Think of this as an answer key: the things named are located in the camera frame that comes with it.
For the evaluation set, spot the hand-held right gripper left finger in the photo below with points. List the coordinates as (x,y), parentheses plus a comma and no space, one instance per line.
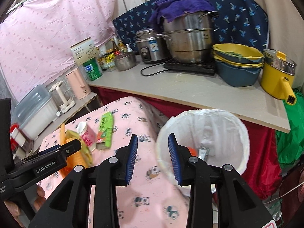
(133,156)

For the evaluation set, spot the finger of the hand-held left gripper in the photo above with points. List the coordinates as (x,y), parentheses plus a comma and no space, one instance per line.
(71,148)

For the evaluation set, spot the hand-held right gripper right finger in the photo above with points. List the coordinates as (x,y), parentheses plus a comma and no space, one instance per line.
(173,159)

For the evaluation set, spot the orange and yellow snack wrapper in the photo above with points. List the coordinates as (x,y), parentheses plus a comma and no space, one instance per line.
(78,156)

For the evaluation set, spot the pink paper cup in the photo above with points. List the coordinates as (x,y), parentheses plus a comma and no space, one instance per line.
(86,135)

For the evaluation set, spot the green carton box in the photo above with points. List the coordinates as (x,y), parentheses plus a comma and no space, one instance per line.
(105,130)

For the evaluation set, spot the white lined trash bin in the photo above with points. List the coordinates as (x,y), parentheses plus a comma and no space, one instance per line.
(213,128)

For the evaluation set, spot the person's left hand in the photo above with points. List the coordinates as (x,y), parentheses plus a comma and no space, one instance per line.
(40,196)

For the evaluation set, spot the orange scrap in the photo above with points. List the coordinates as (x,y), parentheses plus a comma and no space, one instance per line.
(192,151)

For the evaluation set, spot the silver foil wrapper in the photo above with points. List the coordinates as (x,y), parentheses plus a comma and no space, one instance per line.
(204,153)

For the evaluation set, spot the red lid jar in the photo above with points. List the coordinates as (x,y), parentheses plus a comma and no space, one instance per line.
(16,135)

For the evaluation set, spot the white plastic lidded container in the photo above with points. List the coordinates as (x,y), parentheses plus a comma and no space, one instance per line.
(35,118)

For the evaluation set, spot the pink panda print blanket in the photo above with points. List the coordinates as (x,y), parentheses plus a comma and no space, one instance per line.
(147,206)

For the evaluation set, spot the pink electric kettle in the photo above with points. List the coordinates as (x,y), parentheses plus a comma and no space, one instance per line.
(78,85)

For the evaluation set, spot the green tin can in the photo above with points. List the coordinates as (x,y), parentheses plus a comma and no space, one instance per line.
(92,70)

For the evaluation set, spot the red satin cloth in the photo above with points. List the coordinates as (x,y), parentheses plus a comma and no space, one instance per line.
(261,159)

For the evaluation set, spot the black induction cooktop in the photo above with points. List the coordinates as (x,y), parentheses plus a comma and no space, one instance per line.
(190,67)

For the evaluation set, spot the small steel pot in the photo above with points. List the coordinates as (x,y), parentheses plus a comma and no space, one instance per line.
(124,61)

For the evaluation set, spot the white printed box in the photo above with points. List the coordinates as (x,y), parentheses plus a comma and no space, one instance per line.
(83,49)

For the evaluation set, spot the white pump bottle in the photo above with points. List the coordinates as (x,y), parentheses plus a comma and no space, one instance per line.
(129,48)

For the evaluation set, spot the pink dotted curtain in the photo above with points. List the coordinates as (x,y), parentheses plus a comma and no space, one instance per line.
(47,40)

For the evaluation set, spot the steel rice cooker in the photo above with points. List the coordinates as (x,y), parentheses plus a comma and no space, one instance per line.
(154,47)

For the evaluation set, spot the dark glass sauce bottle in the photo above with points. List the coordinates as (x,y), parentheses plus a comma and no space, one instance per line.
(116,44)

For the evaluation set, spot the large steel steamer pot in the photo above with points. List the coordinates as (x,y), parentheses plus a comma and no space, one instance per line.
(190,38)

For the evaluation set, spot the yellow electric pot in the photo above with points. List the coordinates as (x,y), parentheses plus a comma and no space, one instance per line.
(273,78)

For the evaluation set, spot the purple towel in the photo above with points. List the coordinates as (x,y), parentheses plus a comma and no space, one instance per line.
(180,4)

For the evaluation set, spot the navy palm print cloth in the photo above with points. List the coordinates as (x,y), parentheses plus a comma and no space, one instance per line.
(237,11)

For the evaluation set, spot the beige curtain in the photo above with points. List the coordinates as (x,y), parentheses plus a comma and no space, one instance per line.
(280,16)

